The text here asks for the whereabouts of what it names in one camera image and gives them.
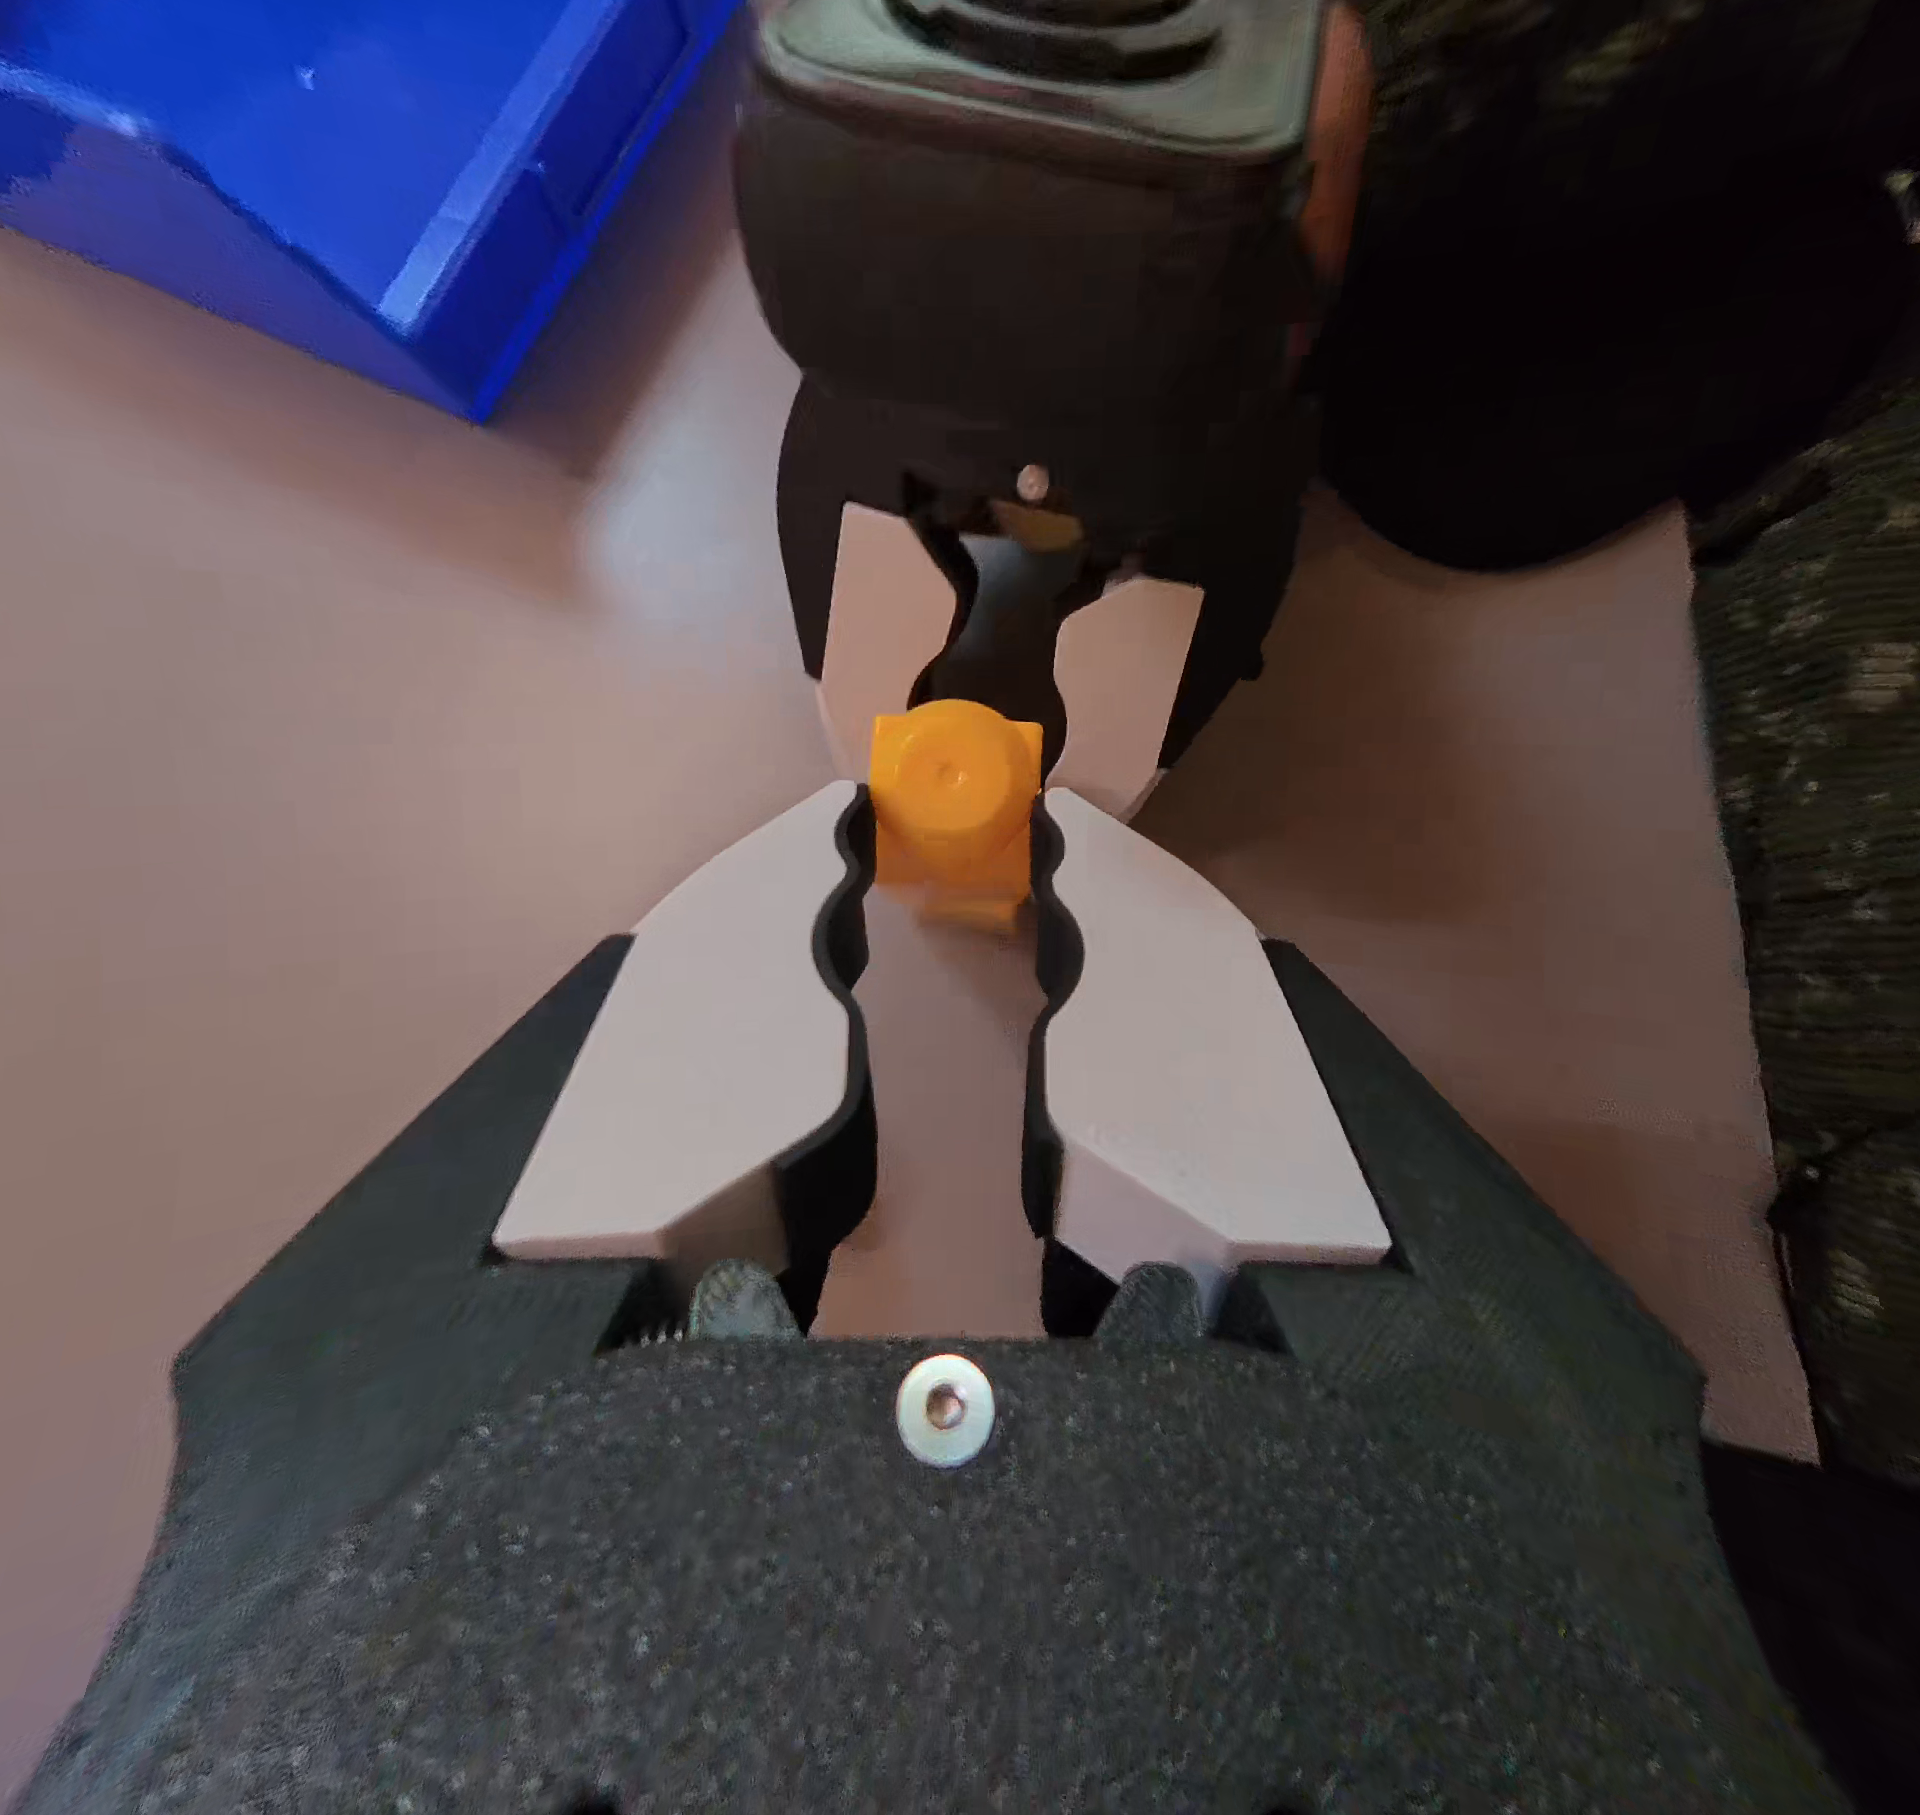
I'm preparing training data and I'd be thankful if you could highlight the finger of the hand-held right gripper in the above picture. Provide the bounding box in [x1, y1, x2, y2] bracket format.
[813, 501, 975, 784]
[1041, 578, 1209, 822]

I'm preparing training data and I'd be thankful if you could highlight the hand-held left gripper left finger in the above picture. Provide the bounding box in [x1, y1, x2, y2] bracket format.
[491, 781, 883, 1299]

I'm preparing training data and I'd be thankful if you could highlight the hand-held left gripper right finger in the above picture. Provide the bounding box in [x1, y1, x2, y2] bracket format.
[1024, 786, 1395, 1299]

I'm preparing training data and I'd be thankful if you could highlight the blue plastic bin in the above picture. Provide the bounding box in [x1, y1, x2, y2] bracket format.
[0, 0, 785, 427]

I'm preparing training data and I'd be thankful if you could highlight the orange mega block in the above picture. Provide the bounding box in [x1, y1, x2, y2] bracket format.
[869, 696, 1047, 934]

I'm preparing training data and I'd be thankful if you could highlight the person's right hand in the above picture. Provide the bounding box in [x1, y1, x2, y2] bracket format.
[1297, 0, 1376, 348]

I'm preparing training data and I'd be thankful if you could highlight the person's right forearm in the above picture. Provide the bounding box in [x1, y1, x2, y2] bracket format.
[1311, 0, 1920, 576]

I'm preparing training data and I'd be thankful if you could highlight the person's green jacket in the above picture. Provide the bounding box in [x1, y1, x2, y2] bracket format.
[1692, 382, 1920, 1479]

